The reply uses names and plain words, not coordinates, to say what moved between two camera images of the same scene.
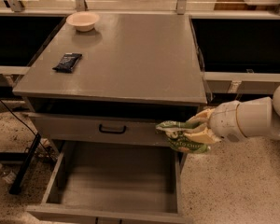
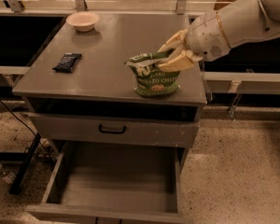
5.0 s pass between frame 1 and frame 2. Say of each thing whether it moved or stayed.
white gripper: moved
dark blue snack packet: stayed
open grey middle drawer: stayed
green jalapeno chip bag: moved
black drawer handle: stayed
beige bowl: stayed
